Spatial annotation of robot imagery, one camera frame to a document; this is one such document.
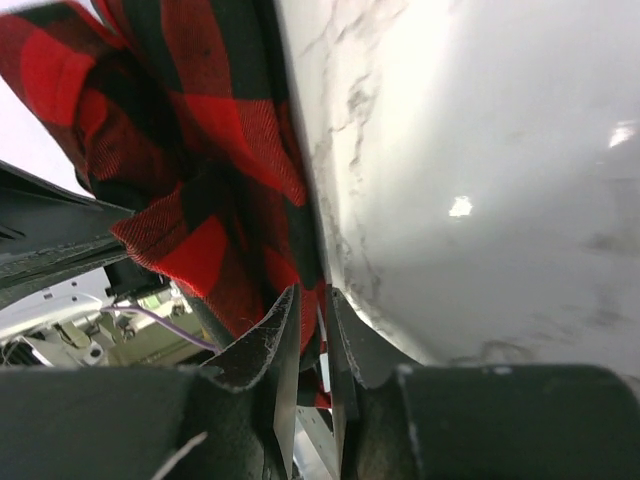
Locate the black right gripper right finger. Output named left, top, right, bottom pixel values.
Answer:
left=326, top=289, right=639, bottom=479

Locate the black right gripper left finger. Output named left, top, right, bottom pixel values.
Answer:
left=1, top=286, right=300, bottom=479

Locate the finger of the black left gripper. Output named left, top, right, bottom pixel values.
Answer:
left=0, top=162, right=132, bottom=308

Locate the red black plaid shirt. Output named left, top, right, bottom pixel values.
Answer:
left=1, top=1, right=331, bottom=409

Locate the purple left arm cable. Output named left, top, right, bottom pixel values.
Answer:
left=99, top=304, right=221, bottom=351

